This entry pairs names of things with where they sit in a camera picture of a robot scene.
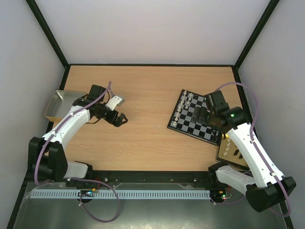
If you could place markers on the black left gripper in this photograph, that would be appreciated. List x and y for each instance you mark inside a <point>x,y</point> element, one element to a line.
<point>117,123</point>

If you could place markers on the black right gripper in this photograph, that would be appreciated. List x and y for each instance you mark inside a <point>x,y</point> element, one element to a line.
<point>200,115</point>

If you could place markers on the black white chess board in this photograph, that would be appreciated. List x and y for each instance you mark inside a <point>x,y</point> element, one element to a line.
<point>185,118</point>

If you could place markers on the gold metal tin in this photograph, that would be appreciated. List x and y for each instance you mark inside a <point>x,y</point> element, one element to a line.
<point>228,153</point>

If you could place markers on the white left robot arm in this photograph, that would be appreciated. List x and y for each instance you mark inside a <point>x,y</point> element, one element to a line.
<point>46,157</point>

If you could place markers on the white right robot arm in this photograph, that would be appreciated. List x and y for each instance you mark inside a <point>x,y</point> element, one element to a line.
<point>267,185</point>

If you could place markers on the silver metal tin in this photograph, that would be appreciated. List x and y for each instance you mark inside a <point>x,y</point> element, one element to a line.
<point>60,104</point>

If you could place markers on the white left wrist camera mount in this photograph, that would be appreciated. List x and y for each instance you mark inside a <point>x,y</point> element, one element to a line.
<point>115,101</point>

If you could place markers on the light blue slotted cable duct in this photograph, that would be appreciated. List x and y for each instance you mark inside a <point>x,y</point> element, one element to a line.
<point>121,194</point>

